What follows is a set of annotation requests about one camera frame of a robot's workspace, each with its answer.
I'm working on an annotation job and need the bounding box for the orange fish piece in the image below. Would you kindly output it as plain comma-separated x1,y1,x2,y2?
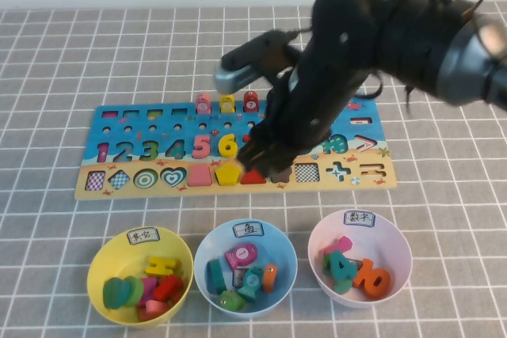
261,263,278,294

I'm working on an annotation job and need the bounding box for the pink fish piece five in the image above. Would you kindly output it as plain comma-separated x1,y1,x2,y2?
195,92,212,114

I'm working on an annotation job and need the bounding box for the blue plastic bowl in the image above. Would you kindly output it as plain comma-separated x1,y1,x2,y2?
193,218,298,318

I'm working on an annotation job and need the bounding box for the green fish piece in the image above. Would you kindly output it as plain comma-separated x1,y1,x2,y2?
216,290,246,312

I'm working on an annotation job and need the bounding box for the grey checked tablecloth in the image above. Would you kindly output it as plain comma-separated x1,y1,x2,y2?
0,2,507,338

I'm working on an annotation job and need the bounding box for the pink number one piece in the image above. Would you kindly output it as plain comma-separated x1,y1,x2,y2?
322,235,353,256

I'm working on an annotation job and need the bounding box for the red triangle block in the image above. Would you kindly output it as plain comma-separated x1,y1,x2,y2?
239,169,267,185

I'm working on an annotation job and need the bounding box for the yellow equals sign piece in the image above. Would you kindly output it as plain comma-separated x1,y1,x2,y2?
144,256,182,278

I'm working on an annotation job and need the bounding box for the dark teal fish piece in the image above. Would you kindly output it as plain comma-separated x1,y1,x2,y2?
204,258,227,295

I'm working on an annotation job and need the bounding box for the green heart block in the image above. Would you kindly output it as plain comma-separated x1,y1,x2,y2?
102,277,132,310

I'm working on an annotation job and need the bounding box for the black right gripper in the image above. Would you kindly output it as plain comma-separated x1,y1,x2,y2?
236,56,373,175

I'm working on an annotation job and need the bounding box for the pink number five piece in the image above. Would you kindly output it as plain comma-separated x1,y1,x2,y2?
192,135,211,160

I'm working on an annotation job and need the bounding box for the green number piece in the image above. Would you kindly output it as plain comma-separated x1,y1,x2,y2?
321,254,353,295

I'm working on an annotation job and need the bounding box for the teal fish piece two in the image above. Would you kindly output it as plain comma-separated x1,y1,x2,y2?
237,266,265,302

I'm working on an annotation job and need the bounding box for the teal number four piece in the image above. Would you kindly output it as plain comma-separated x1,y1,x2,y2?
326,249,360,282

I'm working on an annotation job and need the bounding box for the yellow pentagon block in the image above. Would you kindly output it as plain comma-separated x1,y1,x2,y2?
215,163,241,187

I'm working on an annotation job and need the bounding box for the yellow plastic bowl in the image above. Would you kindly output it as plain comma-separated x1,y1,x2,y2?
86,226,195,328

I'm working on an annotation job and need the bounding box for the orange number ten piece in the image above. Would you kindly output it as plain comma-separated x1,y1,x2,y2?
352,258,392,299

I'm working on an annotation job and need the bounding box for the green round block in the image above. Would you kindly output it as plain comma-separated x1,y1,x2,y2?
124,275,144,307

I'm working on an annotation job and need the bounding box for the white paper label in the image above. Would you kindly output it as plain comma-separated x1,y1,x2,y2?
233,222,265,238
126,227,162,245
343,210,375,227

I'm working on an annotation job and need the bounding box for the yellow number six piece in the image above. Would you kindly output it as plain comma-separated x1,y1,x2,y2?
217,134,238,159

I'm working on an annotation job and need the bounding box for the pink trapezoid block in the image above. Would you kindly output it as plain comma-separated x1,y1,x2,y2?
187,165,212,188

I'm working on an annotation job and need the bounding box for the red fish piece seven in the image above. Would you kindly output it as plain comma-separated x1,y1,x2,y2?
242,90,260,113

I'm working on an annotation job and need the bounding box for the pink fish piece one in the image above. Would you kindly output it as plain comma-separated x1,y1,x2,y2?
224,243,258,270

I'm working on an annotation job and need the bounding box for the pink wooden block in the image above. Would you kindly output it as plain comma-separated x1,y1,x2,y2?
138,298,170,321

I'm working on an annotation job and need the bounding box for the pink plastic bowl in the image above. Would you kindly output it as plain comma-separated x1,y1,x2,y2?
307,209,413,310

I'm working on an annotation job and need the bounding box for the wooden number puzzle board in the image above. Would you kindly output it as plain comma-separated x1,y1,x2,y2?
74,94,398,201

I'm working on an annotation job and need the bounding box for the magenta wooden block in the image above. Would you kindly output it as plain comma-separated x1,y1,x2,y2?
137,276,159,307

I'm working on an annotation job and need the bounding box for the red wooden block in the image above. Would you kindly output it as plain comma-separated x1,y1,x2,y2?
152,274,185,302

